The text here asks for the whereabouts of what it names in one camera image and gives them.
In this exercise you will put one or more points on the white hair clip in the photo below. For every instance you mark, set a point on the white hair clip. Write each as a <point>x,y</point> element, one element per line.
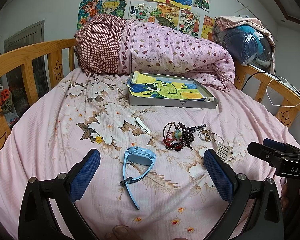
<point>140,123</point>

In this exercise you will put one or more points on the children drawings on wall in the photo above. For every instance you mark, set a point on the children drawings on wall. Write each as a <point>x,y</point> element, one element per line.
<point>176,14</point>

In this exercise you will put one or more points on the pink dotted rolled quilt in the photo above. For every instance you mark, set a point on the pink dotted rolled quilt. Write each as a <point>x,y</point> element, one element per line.
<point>109,44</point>

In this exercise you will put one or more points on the wooden bed rail right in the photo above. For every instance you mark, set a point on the wooden bed rail right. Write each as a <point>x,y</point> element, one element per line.
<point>288,109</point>

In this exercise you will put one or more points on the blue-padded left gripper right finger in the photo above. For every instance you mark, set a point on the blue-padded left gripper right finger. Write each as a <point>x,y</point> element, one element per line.
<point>265,220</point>

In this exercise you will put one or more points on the blue bundle in plastic bag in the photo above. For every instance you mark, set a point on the blue bundle in plastic bag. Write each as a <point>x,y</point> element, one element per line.
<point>245,45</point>

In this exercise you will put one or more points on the grey rectangular hair clip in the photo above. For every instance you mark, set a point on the grey rectangular hair clip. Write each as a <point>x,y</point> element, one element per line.
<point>224,151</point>

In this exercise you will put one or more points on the light blue smart watch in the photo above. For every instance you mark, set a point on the light blue smart watch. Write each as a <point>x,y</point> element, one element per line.
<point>141,156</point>

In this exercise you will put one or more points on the silver and gold rings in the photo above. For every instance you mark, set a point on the silver and gold rings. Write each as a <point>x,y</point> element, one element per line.
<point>207,136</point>

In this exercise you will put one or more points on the grey door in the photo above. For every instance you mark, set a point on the grey door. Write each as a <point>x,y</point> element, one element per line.
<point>29,68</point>

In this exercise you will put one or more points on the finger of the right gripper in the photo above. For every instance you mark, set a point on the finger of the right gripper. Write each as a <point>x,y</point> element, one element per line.
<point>280,146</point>
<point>273,157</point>

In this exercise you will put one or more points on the frog drawing paper in tray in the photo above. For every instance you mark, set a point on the frog drawing paper in tray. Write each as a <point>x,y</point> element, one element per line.
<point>145,86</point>

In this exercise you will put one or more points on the pink floral bed sheet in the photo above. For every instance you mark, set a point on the pink floral bed sheet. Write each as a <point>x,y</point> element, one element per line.
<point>151,176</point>

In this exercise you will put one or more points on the operator hand fingertips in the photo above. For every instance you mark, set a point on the operator hand fingertips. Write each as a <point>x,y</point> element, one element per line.
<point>122,232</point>

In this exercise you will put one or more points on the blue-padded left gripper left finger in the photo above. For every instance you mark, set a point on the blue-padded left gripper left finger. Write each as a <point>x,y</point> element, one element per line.
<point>37,219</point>

